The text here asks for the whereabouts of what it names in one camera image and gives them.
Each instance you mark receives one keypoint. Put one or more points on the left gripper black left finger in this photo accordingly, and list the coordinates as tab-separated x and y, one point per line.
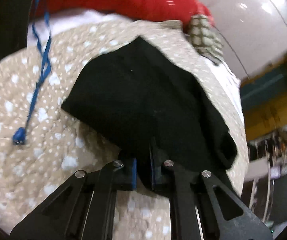
83	207

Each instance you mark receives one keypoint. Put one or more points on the cluttered white shelf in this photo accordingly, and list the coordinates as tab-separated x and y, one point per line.
265	184

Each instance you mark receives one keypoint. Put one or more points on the beige dotted quilt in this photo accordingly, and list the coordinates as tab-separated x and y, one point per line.
57	145

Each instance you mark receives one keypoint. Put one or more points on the black pants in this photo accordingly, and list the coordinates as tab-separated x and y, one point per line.
153	111

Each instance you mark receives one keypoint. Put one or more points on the white bed sheet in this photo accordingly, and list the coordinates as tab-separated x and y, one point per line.
68	19

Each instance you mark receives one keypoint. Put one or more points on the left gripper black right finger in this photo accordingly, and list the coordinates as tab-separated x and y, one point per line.
202	207

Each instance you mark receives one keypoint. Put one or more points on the wooden door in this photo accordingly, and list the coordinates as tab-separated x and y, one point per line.
264	99

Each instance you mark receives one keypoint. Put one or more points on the olive dotted cushion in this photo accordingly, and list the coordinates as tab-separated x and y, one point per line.
204	40

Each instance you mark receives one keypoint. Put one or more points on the white wardrobe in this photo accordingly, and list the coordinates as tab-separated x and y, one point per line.
253	32

